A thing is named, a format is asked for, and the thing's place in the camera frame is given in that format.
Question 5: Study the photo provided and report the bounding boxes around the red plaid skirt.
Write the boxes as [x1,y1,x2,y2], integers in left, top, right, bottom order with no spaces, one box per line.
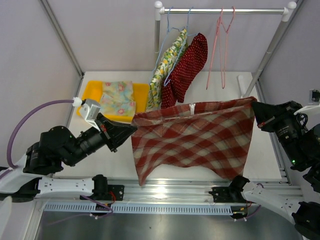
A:
[131,96,257,185]

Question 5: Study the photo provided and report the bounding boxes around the pink wire hanger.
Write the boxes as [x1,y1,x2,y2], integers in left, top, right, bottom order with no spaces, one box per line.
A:
[220,6,236,89]
[206,9,223,90]

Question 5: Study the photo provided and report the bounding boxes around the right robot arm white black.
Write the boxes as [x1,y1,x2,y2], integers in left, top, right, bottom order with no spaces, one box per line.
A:
[228,101,320,240]

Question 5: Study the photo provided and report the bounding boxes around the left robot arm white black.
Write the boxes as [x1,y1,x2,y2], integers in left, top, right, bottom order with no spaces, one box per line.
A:
[0,113,137,203]

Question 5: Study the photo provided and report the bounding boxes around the lemon print skirt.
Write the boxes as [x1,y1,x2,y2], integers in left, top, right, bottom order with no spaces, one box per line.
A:
[145,28,188,112]

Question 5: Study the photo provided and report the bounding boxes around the red polka dot skirt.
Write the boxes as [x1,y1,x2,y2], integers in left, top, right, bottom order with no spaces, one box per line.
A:
[160,33,208,109]

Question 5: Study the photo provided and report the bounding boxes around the pastel floral cloth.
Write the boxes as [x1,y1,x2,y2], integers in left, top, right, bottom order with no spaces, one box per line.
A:
[99,81,137,117]

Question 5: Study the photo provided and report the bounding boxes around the yellow plastic tray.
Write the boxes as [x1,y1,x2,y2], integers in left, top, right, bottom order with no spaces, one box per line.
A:
[82,80,149,123]

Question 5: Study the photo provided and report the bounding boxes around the metal clothes rack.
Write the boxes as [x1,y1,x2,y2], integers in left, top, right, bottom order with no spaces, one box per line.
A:
[154,0,298,97]

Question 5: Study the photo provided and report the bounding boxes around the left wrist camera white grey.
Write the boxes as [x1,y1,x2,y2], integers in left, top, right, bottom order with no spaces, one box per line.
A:
[79,98,101,130]

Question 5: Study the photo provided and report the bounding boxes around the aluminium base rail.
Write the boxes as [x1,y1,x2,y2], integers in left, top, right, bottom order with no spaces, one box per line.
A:
[34,177,305,208]

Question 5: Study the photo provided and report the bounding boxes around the slotted cable duct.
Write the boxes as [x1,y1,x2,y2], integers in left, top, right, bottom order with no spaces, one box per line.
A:
[44,202,233,216]

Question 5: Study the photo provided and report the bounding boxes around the blue wire hanger right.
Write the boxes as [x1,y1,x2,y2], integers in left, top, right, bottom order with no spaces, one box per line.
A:
[163,6,197,87]

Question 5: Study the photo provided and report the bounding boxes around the blue wire hanger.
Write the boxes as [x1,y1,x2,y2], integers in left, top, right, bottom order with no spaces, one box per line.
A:
[149,0,189,87]
[163,6,197,87]

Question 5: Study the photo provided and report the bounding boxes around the blue wire hanger left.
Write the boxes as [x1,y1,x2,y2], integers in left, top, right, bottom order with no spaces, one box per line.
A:
[149,0,189,87]

